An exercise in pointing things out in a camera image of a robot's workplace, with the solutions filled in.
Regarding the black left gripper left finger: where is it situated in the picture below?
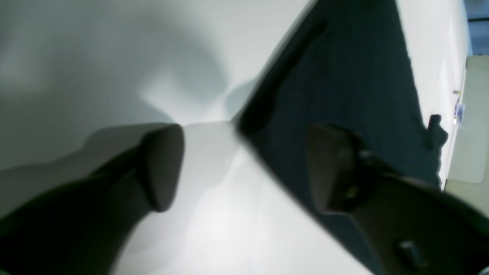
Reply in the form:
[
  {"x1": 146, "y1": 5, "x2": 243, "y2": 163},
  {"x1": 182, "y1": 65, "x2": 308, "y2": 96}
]
[{"x1": 0, "y1": 124, "x2": 185, "y2": 275}]

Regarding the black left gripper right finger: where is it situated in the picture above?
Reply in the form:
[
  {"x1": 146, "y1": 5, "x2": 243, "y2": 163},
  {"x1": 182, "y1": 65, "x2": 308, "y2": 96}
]
[{"x1": 306, "y1": 125, "x2": 489, "y2": 275}]

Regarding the black T-shirt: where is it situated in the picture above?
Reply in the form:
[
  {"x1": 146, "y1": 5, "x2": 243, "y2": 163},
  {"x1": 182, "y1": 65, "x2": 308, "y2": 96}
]
[{"x1": 238, "y1": 0, "x2": 447, "y2": 275}]

